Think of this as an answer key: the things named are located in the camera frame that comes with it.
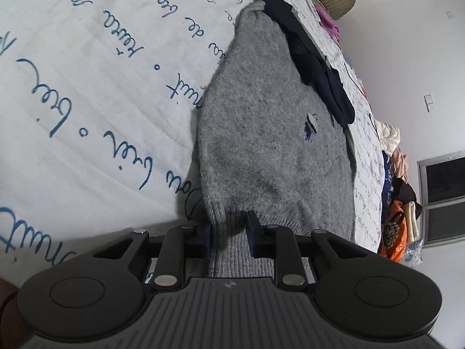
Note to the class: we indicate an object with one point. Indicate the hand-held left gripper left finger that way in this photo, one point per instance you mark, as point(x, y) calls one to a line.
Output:
point(206, 235)

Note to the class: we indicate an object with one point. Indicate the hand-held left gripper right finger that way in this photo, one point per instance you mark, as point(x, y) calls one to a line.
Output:
point(256, 236)

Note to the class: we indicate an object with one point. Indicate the grey sweater with navy sleeves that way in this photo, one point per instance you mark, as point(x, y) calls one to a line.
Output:
point(261, 116)

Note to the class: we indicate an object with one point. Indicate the leopard print bag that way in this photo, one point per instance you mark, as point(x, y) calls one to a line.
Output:
point(393, 231)

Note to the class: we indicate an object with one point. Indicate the orange bag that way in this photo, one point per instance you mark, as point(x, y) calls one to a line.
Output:
point(396, 251)

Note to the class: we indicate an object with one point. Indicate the cream garment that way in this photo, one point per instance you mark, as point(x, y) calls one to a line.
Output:
point(410, 221)

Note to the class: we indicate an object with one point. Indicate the black garment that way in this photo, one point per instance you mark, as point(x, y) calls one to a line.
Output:
point(407, 192)

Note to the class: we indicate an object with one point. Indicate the clear plastic bag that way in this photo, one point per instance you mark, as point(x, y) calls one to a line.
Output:
point(414, 252)

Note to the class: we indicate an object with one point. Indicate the pale pink garment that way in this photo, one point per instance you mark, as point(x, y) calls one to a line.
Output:
point(400, 163)

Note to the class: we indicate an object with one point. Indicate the white padded jacket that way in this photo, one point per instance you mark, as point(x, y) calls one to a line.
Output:
point(388, 138)

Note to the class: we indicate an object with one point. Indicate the dark framed window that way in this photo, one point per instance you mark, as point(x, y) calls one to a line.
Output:
point(445, 196)

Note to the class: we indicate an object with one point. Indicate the white script-print blanket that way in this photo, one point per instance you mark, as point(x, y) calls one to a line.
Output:
point(90, 80)

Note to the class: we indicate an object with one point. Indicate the pink cloth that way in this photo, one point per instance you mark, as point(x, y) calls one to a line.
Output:
point(328, 23)

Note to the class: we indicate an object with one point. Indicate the white double wall switch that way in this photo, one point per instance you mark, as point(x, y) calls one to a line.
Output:
point(428, 102)

